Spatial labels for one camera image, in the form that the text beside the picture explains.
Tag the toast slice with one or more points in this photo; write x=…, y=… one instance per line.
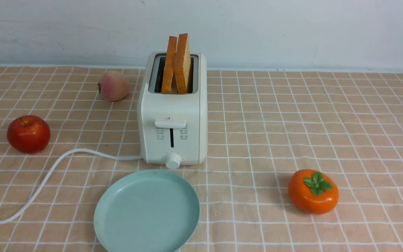
x=182, y=63
x=168, y=74

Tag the white two-slot toaster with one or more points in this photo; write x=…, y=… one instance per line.
x=173, y=127

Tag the pink peach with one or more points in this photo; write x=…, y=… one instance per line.
x=113, y=86

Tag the light green round plate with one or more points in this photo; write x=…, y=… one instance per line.
x=147, y=211

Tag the peach checkered tablecloth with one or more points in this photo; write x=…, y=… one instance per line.
x=262, y=127

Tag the orange persimmon with green leaves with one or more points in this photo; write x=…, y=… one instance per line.
x=313, y=192

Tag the red apple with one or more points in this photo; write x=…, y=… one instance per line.
x=28, y=134

